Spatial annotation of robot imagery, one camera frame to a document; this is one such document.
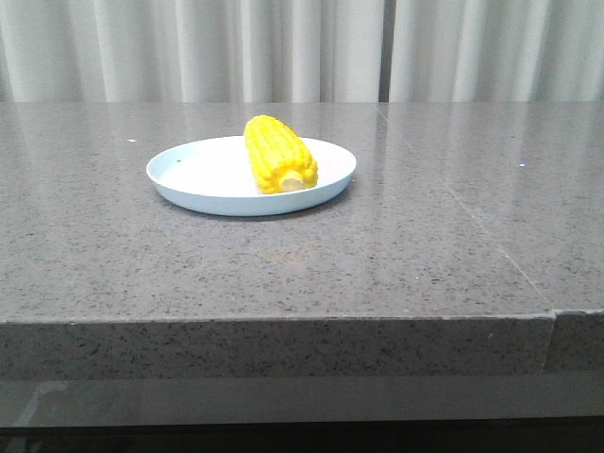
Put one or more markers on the light blue round plate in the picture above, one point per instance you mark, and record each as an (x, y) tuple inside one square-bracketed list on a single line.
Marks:
[(214, 176)]

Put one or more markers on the white pleated curtain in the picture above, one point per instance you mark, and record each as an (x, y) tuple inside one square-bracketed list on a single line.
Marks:
[(301, 51)]

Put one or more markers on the yellow corn cob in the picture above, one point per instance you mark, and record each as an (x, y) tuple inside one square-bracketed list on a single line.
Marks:
[(280, 162)]

